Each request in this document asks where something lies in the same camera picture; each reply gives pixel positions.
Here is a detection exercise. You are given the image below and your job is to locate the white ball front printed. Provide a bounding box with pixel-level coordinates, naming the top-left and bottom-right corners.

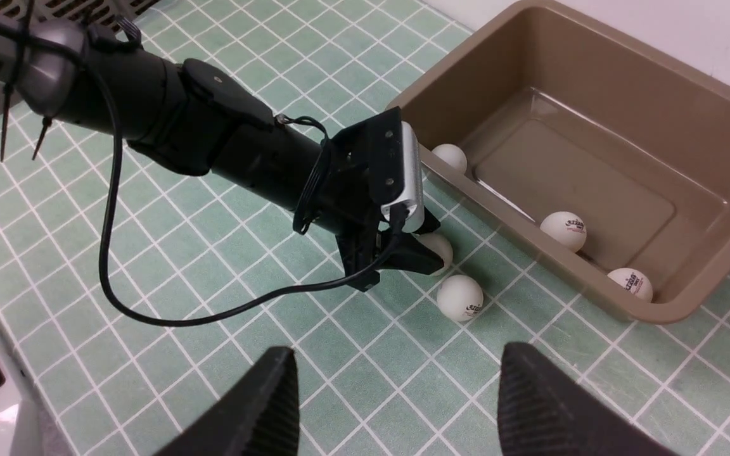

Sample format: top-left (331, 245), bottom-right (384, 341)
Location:
top-left (435, 275), bottom-right (483, 322)

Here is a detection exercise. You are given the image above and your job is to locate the green checkered table mat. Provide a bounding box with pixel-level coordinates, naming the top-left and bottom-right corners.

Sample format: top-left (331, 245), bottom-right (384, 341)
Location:
top-left (0, 0), bottom-right (730, 456)

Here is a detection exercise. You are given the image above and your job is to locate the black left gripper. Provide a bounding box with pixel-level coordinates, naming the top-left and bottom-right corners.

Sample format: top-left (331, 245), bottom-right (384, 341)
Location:
top-left (295, 146), bottom-right (443, 292)

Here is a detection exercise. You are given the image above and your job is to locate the black left camera cable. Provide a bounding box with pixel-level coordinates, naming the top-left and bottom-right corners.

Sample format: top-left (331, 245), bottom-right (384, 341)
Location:
top-left (98, 63), bottom-right (407, 327)

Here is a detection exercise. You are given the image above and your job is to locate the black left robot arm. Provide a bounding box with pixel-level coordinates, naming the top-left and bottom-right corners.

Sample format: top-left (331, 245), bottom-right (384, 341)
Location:
top-left (0, 15), bottom-right (444, 296)

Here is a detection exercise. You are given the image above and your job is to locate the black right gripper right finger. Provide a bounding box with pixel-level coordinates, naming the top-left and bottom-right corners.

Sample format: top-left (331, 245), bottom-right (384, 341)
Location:
top-left (497, 341), bottom-right (675, 455)

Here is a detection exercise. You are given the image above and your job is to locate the olive plastic storage bin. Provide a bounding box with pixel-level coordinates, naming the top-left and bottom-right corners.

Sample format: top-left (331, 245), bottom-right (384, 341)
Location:
top-left (389, 1), bottom-right (730, 324)

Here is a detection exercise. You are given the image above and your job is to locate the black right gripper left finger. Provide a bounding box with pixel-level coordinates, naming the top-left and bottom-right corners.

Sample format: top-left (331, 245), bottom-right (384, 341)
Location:
top-left (157, 346), bottom-right (300, 455)

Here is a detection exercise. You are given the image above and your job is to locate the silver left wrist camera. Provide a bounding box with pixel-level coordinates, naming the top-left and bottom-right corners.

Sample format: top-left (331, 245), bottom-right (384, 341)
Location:
top-left (330, 106), bottom-right (426, 232)

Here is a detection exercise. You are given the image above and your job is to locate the dark vented panel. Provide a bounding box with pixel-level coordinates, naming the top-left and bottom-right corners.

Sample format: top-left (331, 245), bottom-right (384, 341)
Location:
top-left (0, 1), bottom-right (158, 32)

